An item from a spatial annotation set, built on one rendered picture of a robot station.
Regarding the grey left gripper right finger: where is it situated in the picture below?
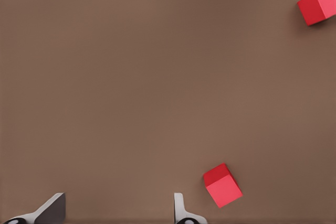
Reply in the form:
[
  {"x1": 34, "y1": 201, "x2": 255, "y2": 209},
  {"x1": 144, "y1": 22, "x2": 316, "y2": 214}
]
[{"x1": 173, "y1": 193, "x2": 208, "y2": 224}]

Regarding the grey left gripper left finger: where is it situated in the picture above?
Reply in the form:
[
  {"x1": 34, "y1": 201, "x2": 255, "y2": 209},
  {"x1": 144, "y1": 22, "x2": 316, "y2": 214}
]
[{"x1": 1, "y1": 192, "x2": 66, "y2": 224}]

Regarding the small red cube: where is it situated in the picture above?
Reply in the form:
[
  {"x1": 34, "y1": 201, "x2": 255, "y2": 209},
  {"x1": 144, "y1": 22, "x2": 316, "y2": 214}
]
[{"x1": 203, "y1": 163, "x2": 244, "y2": 209}]

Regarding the large red block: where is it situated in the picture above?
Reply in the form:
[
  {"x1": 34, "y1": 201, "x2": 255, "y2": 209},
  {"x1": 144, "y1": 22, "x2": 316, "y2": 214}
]
[{"x1": 297, "y1": 0, "x2": 336, "y2": 27}]

